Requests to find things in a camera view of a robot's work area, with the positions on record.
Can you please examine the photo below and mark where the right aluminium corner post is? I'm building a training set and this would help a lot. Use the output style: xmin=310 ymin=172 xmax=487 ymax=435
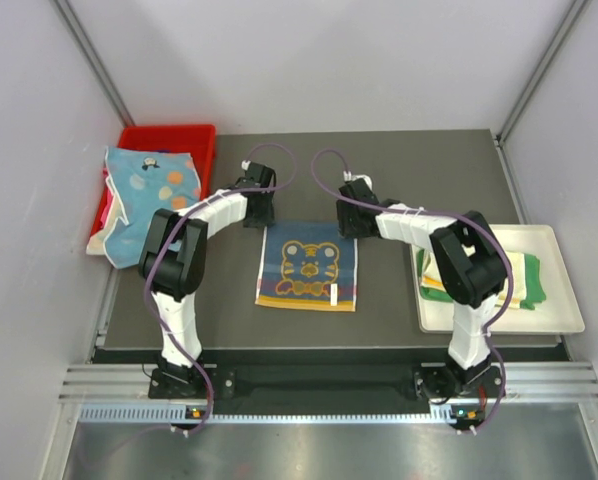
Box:
xmin=495 ymin=0 xmax=591 ymax=146

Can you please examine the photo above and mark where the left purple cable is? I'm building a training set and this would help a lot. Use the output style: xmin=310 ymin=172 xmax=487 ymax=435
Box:
xmin=142 ymin=142 xmax=299 ymax=441

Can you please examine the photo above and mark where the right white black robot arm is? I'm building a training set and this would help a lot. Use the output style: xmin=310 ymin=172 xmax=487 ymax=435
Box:
xmin=336 ymin=172 xmax=510 ymax=396

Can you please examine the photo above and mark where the orange mustard towel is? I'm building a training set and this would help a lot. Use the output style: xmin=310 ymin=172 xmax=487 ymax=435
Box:
xmin=255 ymin=221 xmax=358 ymax=313

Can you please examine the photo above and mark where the blue patterned towel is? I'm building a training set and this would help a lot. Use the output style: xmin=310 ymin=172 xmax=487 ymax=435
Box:
xmin=86 ymin=147 xmax=201 ymax=269

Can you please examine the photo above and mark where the pink towel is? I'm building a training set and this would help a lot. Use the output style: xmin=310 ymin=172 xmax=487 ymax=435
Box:
xmin=90 ymin=167 xmax=122 ymax=236

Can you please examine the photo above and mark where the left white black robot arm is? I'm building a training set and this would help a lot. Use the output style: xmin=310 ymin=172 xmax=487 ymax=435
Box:
xmin=139 ymin=161 xmax=277 ymax=397

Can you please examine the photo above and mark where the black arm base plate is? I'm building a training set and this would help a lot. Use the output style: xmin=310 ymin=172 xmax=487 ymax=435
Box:
xmin=149 ymin=348 xmax=502 ymax=415

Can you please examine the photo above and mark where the green microfiber towel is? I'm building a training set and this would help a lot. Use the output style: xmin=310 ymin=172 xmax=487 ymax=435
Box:
xmin=416 ymin=249 xmax=549 ymax=312

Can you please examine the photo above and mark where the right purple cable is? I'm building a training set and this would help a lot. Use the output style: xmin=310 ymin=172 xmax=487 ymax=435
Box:
xmin=310 ymin=147 xmax=515 ymax=435

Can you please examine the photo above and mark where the aluminium frame rail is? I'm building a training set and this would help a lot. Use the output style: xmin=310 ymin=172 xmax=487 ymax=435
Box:
xmin=59 ymin=362 xmax=598 ymax=403

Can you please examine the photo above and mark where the aluminium corner post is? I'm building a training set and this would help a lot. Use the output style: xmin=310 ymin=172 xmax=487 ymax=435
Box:
xmin=495 ymin=0 xmax=591 ymax=146
xmin=50 ymin=0 xmax=135 ymax=127

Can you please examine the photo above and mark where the yellow green patterned towel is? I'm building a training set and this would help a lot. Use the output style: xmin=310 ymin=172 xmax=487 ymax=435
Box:
xmin=418 ymin=248 xmax=530 ymax=310

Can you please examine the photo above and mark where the red plastic bin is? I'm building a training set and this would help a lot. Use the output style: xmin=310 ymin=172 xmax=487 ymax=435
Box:
xmin=86 ymin=124 xmax=217 ymax=258

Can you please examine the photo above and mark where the white square tray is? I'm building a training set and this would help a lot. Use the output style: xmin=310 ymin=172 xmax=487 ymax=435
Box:
xmin=411 ymin=224 xmax=585 ymax=335

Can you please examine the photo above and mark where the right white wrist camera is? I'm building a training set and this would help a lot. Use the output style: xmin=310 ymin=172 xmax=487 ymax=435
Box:
xmin=343 ymin=171 xmax=372 ymax=188

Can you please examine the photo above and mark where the left aluminium corner post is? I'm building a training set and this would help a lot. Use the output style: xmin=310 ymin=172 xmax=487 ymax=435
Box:
xmin=50 ymin=0 xmax=135 ymax=127

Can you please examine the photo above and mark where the purple cable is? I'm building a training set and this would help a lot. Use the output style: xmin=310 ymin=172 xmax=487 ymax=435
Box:
xmin=310 ymin=147 xmax=515 ymax=435
xmin=142 ymin=142 xmax=299 ymax=441

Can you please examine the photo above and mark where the grey slotted cable duct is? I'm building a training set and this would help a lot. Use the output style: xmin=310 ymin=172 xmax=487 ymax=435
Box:
xmin=78 ymin=402 xmax=480 ymax=426

